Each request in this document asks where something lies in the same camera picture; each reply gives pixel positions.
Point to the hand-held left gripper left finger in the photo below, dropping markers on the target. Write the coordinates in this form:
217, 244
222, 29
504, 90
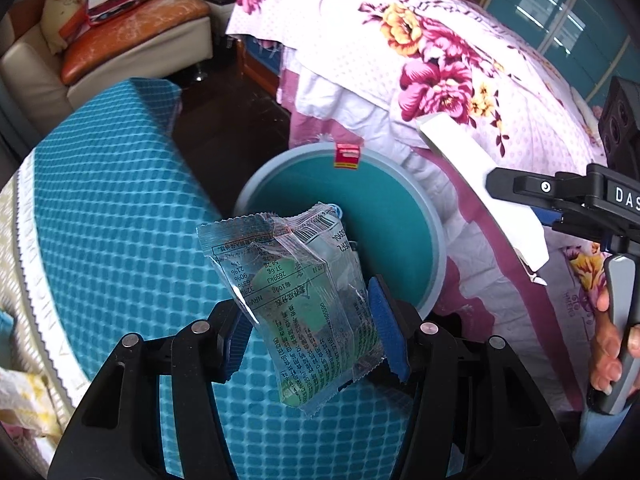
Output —
235, 355

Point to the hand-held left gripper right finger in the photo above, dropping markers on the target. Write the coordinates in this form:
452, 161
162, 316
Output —
387, 330

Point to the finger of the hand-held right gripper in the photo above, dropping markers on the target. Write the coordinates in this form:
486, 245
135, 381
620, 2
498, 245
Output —
575, 222
540, 187

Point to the clear green snack packet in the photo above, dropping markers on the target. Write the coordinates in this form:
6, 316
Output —
300, 310

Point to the white cardboard box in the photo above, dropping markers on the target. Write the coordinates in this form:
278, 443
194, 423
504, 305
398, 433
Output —
460, 145

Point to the teal round bin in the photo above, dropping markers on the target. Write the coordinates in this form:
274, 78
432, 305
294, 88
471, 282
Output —
390, 200

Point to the yellow white food wrapper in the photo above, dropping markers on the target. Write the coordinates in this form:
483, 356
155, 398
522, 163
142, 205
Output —
25, 400

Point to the person's right hand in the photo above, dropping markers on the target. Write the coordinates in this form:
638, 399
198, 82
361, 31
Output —
607, 355

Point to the pink white bed sheet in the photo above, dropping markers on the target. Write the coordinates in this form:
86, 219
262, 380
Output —
480, 310

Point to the teal wardrobe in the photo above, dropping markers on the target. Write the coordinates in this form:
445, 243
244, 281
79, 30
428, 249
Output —
560, 10

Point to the red sticker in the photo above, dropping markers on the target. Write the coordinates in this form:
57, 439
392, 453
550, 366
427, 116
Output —
346, 155

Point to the pink floral blanket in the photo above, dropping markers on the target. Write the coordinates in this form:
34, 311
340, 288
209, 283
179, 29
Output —
425, 35

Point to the orange seat cushion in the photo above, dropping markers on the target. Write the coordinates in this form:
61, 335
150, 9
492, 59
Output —
135, 30

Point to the beige sofa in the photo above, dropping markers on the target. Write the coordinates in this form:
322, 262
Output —
30, 75

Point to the yellow printed pillow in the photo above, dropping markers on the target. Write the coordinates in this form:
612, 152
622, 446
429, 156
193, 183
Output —
62, 15

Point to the wooden bed frame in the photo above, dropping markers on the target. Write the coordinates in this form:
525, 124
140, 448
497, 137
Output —
245, 60

